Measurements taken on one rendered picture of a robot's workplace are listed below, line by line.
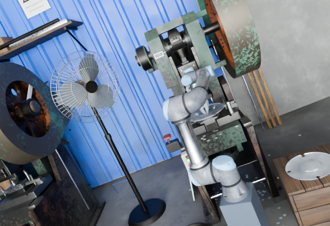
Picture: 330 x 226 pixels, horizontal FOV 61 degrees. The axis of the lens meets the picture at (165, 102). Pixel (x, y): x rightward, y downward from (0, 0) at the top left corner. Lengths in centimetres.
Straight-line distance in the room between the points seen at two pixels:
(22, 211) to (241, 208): 176
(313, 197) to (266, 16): 219
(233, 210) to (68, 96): 144
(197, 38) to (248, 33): 39
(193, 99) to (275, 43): 216
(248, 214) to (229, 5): 119
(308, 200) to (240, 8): 116
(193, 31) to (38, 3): 208
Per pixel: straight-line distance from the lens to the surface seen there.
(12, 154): 233
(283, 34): 353
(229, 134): 208
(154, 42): 203
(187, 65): 208
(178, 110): 149
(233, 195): 164
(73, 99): 229
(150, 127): 347
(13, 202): 280
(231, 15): 178
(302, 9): 360
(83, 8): 343
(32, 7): 362
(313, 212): 189
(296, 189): 180
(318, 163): 195
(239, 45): 182
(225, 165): 156
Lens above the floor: 141
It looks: 12 degrees down
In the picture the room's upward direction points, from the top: 24 degrees counter-clockwise
